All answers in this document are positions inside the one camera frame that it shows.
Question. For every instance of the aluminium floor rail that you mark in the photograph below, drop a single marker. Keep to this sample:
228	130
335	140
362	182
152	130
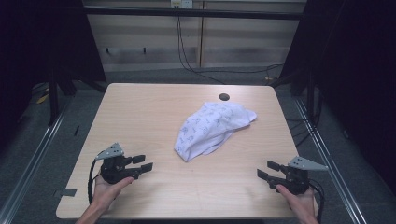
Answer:
330	155
34	161

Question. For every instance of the yellow floor object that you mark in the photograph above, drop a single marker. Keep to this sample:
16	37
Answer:
42	98

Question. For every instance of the white printed towel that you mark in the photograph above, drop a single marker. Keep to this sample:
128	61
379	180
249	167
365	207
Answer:
208	127

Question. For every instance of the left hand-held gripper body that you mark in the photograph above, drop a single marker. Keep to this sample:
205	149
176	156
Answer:
113	169

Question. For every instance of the person's right hand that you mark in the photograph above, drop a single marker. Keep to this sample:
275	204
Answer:
302	202

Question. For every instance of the black curtain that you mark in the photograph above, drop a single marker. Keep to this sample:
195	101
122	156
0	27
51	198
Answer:
40	40
351	77

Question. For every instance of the black metal stand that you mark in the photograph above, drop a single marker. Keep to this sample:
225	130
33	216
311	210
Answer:
53	99

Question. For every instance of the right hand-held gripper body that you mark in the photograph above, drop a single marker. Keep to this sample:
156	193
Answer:
295	179

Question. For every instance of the small black floor strip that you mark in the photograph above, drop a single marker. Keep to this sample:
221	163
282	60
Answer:
76	130

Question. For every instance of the person's left hand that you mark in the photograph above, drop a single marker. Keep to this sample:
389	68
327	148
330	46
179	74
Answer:
106	193

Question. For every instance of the black horizontal metal bar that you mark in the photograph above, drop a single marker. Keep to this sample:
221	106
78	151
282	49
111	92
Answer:
193	13

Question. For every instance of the grey tape strip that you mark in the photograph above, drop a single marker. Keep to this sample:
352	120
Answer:
66	192

